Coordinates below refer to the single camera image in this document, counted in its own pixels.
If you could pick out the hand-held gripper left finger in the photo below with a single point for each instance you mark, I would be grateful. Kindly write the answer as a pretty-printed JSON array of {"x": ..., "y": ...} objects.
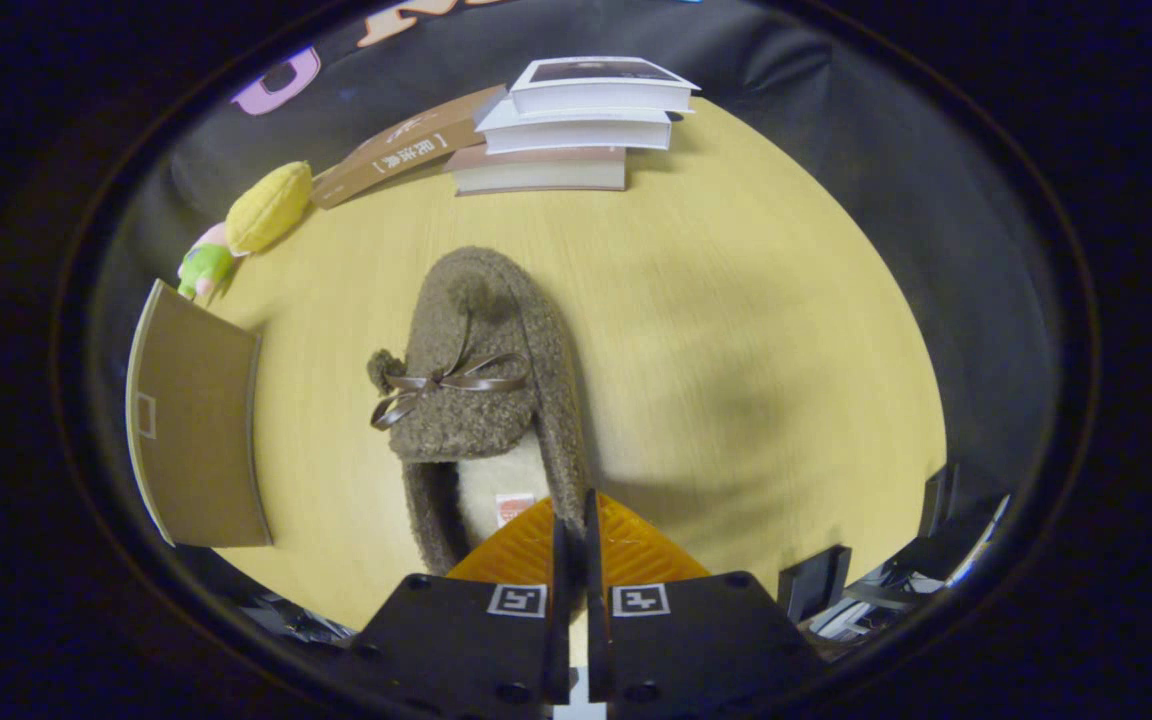
[{"x": 561, "y": 620}]

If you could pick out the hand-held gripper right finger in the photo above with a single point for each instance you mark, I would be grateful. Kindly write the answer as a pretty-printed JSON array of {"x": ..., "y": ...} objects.
[{"x": 596, "y": 620}]

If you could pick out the brown fluffy shoe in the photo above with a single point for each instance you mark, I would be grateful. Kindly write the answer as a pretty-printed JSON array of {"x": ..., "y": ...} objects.
[{"x": 476, "y": 300}]

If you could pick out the beige fabric storage box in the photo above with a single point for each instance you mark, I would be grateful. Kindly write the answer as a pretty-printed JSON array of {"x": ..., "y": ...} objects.
[{"x": 196, "y": 430}]

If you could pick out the black block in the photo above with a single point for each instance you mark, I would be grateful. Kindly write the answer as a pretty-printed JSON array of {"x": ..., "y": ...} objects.
[{"x": 816, "y": 585}]

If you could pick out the black upright panel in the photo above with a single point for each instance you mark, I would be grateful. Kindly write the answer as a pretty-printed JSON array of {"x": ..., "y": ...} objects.
[{"x": 939, "y": 500}]

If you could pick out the pinkish brown book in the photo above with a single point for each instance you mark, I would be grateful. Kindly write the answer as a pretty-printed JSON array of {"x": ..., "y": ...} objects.
[{"x": 546, "y": 172}]

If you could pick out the plain white book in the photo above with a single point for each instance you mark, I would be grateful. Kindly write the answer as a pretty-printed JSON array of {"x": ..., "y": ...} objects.
[{"x": 576, "y": 135}]

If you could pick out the pink and green plush toy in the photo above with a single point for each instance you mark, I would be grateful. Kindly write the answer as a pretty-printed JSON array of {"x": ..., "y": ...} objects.
[{"x": 201, "y": 265}]

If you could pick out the yellow round plush toy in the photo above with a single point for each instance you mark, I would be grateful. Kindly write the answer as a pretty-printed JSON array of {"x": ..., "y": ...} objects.
[{"x": 266, "y": 205}]

